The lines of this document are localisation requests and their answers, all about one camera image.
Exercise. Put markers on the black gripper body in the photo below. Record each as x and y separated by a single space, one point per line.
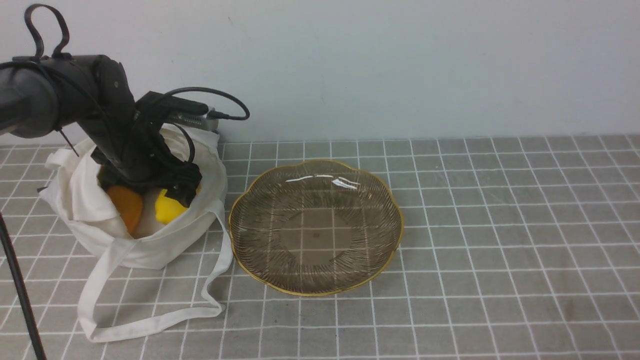
140 162

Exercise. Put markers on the yellow lemon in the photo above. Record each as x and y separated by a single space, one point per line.
167 209

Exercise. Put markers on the gold-rimmed glass plate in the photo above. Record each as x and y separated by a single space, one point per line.
316 228

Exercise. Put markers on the grey checked tablecloth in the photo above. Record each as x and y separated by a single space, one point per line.
515 248

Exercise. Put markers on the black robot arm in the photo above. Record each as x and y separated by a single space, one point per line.
92 91

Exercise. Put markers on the white cloth tote bag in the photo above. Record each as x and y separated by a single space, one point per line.
79 201

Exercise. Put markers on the orange fruit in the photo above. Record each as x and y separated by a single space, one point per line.
129 204

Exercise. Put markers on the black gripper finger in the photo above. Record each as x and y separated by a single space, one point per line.
182 189

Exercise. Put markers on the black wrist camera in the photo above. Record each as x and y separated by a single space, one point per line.
156 107

